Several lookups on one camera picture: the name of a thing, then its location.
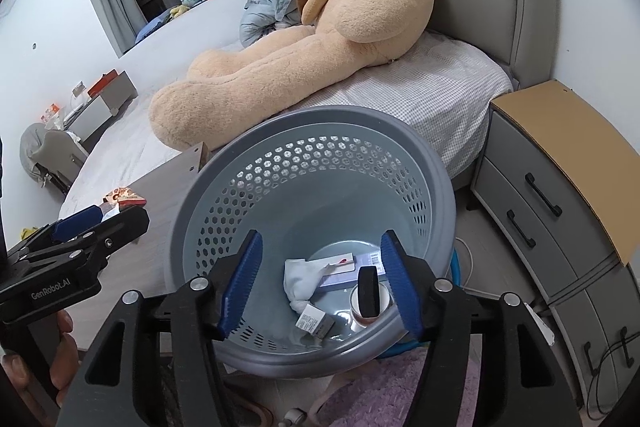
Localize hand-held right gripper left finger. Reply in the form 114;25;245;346
57;229;264;427

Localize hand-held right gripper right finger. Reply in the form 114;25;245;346
380;229;583;427

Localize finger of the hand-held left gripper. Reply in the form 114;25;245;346
75;206;151;258
6;205;104;264

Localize black band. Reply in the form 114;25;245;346
357;264;381;319

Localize red patterned paper cup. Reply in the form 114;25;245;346
349;279;392;330

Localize purple box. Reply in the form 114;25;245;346
320;252;388;290

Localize white tissue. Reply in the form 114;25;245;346
284;257;333;313

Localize white strip packet red marks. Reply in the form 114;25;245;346
310;251;357;278

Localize small white carton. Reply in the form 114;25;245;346
296;304;335;338

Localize blue-grey perforated plastic basket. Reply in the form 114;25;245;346
165;105;457;380

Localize person's left hand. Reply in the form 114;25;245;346
0;309;80;409

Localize brown patterned snack wrapper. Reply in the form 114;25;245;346
102;187;148;210

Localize grey wooden side table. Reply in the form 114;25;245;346
65;141;211;308

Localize grey chair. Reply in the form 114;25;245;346
20;123;90;195

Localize purple fluffy rug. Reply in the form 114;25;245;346
315;347;476;427

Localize grey desk with items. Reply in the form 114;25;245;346
65;71;138;140

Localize red box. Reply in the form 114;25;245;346
87;69;120;96

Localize grey nightstand with drawers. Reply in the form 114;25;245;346
470;80;640;408

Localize bed with white sheet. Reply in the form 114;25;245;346
59;27;515;218

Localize blue cushion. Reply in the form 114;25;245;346
134;9;173;42

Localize large beige teddy bear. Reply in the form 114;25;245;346
149;0;436;152

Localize white cable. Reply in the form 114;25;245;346
452;239;475;290

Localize black cable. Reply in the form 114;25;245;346
582;327;640;420

